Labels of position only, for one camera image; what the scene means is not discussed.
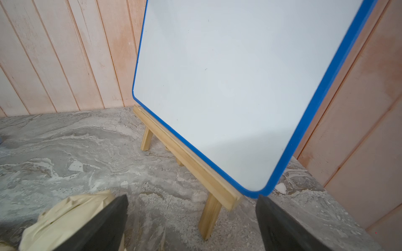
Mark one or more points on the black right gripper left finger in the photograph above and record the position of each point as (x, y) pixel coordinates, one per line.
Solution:
(104, 232)

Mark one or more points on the plain cream umbrella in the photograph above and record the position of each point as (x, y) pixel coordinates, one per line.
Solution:
(59, 223)

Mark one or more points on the small wooden easel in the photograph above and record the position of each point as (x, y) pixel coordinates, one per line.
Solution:
(221, 193)

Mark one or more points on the blue framed whiteboard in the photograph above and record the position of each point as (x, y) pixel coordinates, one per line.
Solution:
(239, 82)

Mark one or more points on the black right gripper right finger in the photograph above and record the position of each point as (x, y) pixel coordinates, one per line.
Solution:
(281, 232)

